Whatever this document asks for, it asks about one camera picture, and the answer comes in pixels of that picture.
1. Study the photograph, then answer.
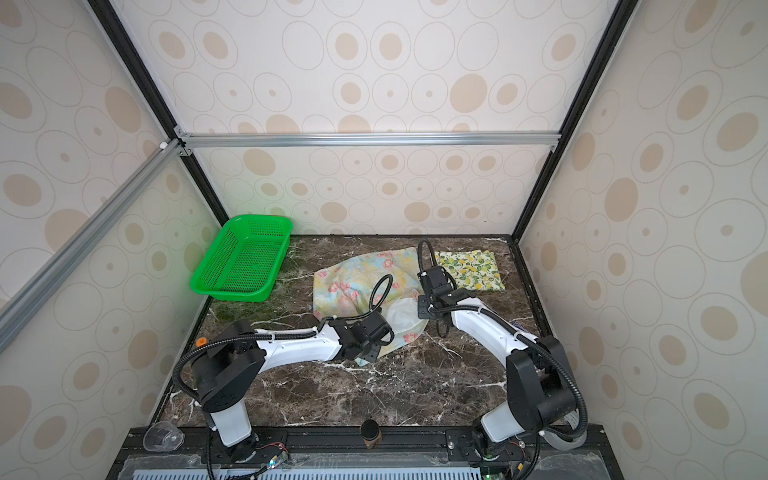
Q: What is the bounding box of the lemon print green skirt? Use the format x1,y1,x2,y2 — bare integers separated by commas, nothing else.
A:
436,250,505,291

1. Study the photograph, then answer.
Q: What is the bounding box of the floral pastel skirt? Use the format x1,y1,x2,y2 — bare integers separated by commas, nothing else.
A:
313,247,428,357

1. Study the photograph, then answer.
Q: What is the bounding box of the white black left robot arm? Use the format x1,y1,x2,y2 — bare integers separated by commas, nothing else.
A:
172,274,395,447

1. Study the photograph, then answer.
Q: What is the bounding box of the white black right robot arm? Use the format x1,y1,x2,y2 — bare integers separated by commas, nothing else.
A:
417,239,589,450

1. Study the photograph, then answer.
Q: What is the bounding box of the brown cylindrical knob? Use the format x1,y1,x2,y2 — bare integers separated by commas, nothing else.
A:
359,419,382,449

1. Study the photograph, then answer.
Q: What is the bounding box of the green plastic basket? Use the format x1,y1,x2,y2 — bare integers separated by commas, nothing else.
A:
190,214,293,302

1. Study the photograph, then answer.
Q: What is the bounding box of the clear plastic cup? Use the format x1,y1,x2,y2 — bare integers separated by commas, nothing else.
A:
143,421,185,453

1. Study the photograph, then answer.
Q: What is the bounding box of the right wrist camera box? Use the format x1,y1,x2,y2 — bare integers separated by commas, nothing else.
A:
418,266,457,298

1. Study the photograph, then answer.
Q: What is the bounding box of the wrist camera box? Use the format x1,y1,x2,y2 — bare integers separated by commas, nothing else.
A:
351,310,395,349
418,266,457,298

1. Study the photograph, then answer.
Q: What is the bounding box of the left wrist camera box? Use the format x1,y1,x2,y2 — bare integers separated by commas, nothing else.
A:
351,310,395,349

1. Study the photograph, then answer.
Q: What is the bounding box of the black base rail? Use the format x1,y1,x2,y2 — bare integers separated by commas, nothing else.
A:
107,425,623,479

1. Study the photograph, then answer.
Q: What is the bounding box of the silver aluminium rail back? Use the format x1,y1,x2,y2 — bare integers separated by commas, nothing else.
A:
180,131,561,148

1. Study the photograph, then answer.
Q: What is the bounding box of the silver aluminium rail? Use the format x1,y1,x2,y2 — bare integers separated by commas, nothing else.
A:
1,139,182,350
180,131,561,148

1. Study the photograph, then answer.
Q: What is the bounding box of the silver aluminium rail left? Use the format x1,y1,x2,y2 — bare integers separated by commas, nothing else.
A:
1,139,182,350

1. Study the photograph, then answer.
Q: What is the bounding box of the black corner frame post right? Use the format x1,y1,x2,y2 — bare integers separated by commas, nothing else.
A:
511,0,639,245

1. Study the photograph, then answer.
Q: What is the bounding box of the black corner frame post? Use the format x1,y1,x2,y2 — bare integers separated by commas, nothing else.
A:
511,0,639,245
87,0,230,226

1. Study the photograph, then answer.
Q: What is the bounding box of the black corner frame post left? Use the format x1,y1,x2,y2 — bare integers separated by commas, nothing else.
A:
87,0,230,226

